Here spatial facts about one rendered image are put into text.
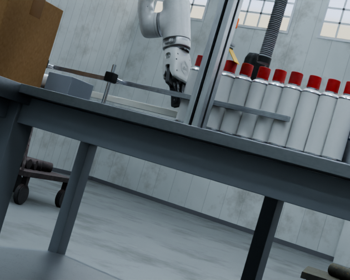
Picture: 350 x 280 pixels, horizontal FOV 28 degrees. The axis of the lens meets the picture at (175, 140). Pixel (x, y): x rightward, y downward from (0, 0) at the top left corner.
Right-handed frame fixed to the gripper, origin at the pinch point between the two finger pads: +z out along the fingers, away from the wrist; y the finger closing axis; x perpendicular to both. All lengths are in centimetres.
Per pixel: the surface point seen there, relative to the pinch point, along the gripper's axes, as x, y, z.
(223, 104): -17.9, -4.3, 5.3
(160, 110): 7.9, 3.0, 1.3
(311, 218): 341, 967, -85
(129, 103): 19.5, 3.0, -3.0
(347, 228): 273, 953, -62
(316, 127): -43.5, -2.1, 14.9
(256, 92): -26.8, -2.0, 2.7
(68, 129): -12, -61, 23
